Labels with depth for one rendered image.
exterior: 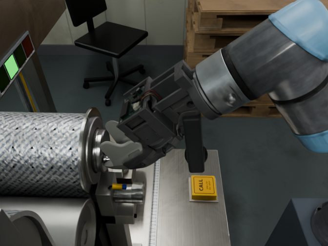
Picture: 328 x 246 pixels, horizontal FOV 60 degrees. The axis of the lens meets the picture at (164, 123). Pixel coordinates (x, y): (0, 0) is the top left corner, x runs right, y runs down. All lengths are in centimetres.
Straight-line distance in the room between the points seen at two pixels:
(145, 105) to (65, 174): 18
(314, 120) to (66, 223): 36
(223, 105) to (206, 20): 163
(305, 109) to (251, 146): 192
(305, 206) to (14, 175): 74
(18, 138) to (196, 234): 51
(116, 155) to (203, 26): 161
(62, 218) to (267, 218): 160
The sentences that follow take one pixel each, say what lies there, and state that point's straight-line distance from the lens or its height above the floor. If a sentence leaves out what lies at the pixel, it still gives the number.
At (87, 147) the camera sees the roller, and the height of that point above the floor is 130.
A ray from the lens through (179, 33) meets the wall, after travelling 316.
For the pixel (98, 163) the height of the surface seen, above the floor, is 126.
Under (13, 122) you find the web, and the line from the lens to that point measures 51.
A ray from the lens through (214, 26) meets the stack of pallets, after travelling 199.
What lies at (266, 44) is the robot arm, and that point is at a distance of 33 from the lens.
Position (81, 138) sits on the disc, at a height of 131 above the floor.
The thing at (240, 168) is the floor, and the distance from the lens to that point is 212.
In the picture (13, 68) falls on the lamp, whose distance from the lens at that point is 93.
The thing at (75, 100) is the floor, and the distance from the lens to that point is 271.
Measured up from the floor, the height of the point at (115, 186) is 124.
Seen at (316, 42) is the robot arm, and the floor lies 148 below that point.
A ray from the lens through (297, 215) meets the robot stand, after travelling 90.
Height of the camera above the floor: 162
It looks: 43 degrees down
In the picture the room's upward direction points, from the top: straight up
